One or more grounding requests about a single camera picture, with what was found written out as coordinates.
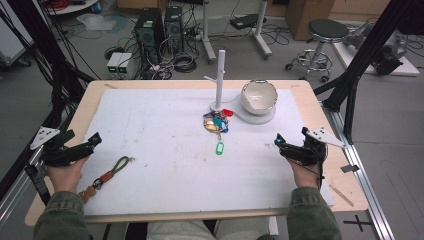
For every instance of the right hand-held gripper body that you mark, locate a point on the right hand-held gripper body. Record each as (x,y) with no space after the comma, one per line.
(305,153)

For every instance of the white desk leg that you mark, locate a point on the white desk leg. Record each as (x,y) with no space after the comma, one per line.
(207,33)
(261,30)

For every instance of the thin wooden stick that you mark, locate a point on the thin wooden stick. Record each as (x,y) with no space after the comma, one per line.
(341,195)

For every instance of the white foam mat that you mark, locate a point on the white foam mat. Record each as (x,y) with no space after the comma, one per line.
(160,140)

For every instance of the flat black device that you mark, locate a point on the flat black device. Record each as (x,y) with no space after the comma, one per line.
(246,21)

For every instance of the large black computer tower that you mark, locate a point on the large black computer tower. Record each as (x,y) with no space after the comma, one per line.
(148,33)

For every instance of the white power supply unit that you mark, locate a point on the white power supply unit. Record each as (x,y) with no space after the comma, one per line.
(113,65)
(126,65)

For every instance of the person's right leg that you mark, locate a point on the person's right leg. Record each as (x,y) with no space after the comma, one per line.
(243,230)

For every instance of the black metal frame strut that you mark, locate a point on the black metal frame strut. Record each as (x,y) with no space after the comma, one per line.
(363,60)

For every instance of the aluminium rail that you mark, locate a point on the aluminium rail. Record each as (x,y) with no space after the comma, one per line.
(363,180)

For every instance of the person's left leg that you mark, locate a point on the person's left leg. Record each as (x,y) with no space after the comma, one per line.
(180,231)

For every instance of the person's right hand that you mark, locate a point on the person's right hand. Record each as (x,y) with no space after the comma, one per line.
(305,175)

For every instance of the person's left hand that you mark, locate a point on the person's left hand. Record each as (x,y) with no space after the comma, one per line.
(66,176)

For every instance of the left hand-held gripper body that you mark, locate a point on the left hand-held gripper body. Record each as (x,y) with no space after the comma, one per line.
(66,154)

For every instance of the white key holder stand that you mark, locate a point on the white key holder stand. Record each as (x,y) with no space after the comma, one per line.
(220,80)

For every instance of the round white table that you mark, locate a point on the round white table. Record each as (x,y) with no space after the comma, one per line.
(71,7)

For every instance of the small black computer tower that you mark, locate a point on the small black computer tower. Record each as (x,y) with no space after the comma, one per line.
(173,28)

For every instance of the bunch of colourful key tags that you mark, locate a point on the bunch of colourful key tags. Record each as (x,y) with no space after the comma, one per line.
(216,123)

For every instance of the cardboard box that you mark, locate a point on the cardboard box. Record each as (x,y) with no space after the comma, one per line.
(308,16)

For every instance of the clear plastic sheet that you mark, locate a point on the clear plastic sheet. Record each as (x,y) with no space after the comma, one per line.
(96,21)

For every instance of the black round stool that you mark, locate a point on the black round stool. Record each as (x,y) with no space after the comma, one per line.
(326,31)

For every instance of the person's leg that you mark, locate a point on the person's leg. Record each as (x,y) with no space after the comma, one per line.
(180,231)
(243,230)

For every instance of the white bowl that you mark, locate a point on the white bowl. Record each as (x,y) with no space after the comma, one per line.
(259,96)

